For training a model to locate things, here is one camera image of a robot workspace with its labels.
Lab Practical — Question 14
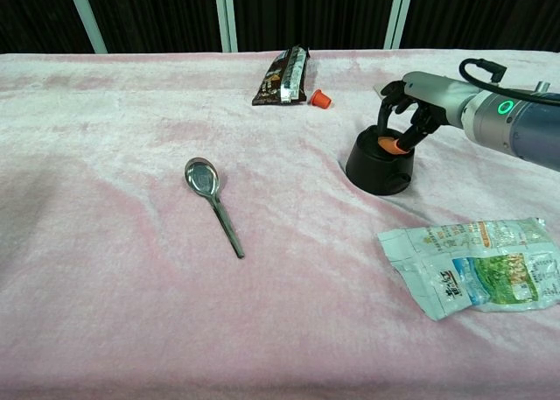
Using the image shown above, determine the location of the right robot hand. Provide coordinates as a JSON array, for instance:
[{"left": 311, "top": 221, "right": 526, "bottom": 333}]
[{"left": 375, "top": 70, "right": 478, "bottom": 156}]

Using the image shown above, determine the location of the small orange cap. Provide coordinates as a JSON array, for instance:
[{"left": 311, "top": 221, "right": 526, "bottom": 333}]
[{"left": 311, "top": 88, "right": 333, "bottom": 110}]

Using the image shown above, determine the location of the dark brown snack packet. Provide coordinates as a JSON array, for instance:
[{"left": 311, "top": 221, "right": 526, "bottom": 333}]
[{"left": 251, "top": 45, "right": 311, "bottom": 107}]

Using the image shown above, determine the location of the white green snack bag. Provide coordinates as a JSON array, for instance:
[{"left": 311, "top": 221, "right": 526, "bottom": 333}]
[{"left": 377, "top": 217, "right": 560, "bottom": 322}]

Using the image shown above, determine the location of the metal spoon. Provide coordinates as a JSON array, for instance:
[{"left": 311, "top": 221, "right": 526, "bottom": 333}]
[{"left": 183, "top": 157, "right": 246, "bottom": 260}]

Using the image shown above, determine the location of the black curtain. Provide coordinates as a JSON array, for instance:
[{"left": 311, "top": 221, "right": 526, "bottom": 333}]
[{"left": 0, "top": 0, "right": 560, "bottom": 55}]

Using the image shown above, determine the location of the pink plush tablecloth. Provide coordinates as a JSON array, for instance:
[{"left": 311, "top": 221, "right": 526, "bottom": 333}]
[{"left": 0, "top": 47, "right": 560, "bottom": 400}]

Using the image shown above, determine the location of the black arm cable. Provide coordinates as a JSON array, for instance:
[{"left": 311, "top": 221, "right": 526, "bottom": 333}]
[{"left": 458, "top": 58, "right": 560, "bottom": 109}]

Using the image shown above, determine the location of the white frame post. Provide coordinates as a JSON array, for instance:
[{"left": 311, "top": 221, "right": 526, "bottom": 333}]
[
  {"left": 213, "top": 0, "right": 240, "bottom": 53},
  {"left": 65, "top": 0, "right": 109, "bottom": 54},
  {"left": 383, "top": 0, "right": 416, "bottom": 50}
]

